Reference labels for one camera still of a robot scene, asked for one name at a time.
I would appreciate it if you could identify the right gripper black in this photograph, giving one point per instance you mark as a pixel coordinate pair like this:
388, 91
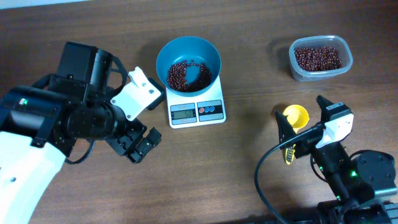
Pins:
330, 150

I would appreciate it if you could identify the yellow measuring scoop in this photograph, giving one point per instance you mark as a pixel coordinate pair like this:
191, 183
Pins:
297, 116

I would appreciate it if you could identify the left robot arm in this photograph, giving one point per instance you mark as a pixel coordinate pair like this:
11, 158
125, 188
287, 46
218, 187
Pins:
91, 96

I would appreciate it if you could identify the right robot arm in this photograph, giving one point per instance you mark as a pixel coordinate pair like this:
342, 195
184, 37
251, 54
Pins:
361, 182

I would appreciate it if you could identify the white digital kitchen scale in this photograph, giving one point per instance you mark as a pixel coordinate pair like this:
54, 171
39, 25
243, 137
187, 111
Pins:
205, 107

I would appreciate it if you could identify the red beans in bowl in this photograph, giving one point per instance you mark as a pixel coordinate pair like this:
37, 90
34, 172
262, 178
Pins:
188, 76

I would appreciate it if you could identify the blue-grey bowl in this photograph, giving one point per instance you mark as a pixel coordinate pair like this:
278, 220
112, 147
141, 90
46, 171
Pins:
188, 48

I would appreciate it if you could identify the clear plastic container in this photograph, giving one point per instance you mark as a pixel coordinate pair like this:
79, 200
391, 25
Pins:
334, 41

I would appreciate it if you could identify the red adzuki beans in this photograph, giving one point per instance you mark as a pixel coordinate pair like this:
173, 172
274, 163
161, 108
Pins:
318, 59

